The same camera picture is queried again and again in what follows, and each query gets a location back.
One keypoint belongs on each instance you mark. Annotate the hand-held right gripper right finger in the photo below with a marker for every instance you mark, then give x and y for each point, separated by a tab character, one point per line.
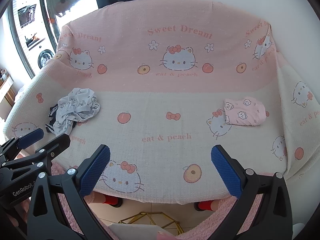
226	172

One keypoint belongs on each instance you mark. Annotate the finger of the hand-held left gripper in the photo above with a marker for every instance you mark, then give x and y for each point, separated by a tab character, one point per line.
31	135
57	142

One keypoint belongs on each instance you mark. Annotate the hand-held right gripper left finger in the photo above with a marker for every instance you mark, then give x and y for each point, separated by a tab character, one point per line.
96	170

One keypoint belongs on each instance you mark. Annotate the light blue printed pajama shorts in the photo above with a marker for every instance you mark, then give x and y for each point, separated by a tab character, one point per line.
75	102

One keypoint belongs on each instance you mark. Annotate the navy shorts with white stripes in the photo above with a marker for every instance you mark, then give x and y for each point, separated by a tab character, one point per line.
53	111

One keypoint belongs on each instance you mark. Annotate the person's pink plush clothing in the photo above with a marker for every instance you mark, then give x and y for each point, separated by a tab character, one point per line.
225	207

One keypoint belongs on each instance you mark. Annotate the red sofa leg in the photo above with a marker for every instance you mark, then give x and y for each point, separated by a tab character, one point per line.
112	201
205	205

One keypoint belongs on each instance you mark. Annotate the wooden cabinet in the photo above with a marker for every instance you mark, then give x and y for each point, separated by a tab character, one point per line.
6	92

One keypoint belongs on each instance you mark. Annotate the pink folded printed garment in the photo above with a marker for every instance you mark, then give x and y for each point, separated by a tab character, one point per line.
246	111

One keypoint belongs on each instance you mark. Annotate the white flat board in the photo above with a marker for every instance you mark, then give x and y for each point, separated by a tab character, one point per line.
135	232

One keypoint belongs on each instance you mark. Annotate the washing machine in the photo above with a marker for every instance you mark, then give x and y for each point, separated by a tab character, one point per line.
45	56

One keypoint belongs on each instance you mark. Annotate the pink cartoon cat printed blanket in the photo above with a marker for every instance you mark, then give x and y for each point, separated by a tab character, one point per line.
155	105

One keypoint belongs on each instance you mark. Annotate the black kitchen appliance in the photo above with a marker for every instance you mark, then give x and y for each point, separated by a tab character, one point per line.
26	17

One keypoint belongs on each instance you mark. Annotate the black door frame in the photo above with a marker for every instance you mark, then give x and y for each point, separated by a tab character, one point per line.
47	12

